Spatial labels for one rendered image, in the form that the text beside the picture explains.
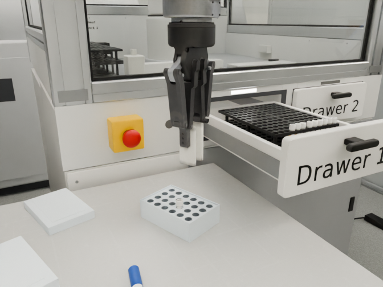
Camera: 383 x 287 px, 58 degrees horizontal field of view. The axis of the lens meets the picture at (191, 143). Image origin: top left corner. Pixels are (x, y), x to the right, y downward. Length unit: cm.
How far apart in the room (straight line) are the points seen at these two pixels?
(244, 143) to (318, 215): 65
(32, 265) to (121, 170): 38
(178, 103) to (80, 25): 30
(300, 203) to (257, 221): 56
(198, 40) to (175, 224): 30
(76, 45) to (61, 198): 31
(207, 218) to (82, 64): 40
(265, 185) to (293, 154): 49
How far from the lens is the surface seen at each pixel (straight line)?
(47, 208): 72
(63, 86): 77
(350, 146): 65
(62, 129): 78
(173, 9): 53
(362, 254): 202
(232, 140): 76
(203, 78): 58
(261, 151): 68
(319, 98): 109
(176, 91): 53
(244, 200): 73
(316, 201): 127
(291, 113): 87
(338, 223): 143
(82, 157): 80
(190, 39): 53
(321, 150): 65
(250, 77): 93
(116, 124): 75
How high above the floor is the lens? 111
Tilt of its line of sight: 20 degrees down
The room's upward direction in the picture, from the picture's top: straight up
